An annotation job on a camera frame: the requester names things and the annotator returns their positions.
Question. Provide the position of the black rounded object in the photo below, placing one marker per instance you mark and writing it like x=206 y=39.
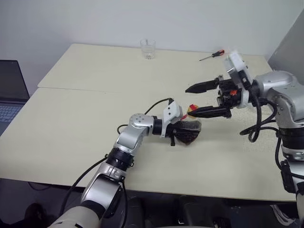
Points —
x=35 y=215

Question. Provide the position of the clear glass tumbler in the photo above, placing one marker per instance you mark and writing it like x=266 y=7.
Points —
x=147 y=50

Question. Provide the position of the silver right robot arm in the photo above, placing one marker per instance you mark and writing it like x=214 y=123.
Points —
x=280 y=85

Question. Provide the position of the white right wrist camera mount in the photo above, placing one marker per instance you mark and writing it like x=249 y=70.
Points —
x=237 y=64

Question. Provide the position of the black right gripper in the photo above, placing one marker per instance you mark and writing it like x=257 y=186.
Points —
x=228 y=93

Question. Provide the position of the clear bottle with dark drink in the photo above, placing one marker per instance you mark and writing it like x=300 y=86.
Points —
x=196 y=124

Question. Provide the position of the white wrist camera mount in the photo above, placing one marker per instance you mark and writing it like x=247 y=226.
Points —
x=237 y=64
x=172 y=110

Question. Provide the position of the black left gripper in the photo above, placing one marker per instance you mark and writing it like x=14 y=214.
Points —
x=171 y=133

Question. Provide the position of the dark grey laptop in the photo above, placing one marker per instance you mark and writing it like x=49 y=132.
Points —
x=9 y=80

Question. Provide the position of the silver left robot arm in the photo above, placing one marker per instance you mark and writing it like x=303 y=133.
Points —
x=135 y=133

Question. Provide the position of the red yellow bottle cap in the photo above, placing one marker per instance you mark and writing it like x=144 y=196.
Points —
x=191 y=108

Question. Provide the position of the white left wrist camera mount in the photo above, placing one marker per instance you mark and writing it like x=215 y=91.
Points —
x=172 y=110

